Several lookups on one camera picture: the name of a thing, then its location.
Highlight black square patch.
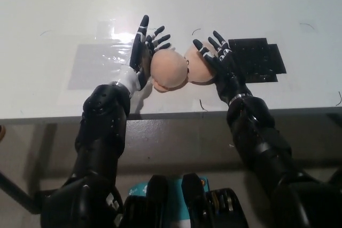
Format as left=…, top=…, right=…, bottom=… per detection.
left=228, top=37, right=287, bottom=83

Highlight teal box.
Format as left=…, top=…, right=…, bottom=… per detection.
left=127, top=175, right=209, bottom=228

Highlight peach dumpling toy with face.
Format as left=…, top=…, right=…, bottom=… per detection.
left=183, top=41, right=217, bottom=85

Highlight black robot torso blocks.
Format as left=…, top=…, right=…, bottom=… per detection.
left=117, top=173, right=247, bottom=228

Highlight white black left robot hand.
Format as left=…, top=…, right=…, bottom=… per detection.
left=115, top=15, right=172, bottom=93

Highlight plain peach dumpling plush toy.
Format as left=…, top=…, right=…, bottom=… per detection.
left=150, top=49, right=188, bottom=93

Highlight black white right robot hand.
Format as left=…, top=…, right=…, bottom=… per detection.
left=192, top=30, right=253, bottom=104

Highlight black diagonal bar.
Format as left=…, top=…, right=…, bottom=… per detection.
left=0, top=170, right=45, bottom=214

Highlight clear plastic tape sheet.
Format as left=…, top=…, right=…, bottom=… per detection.
left=95, top=19, right=136, bottom=65

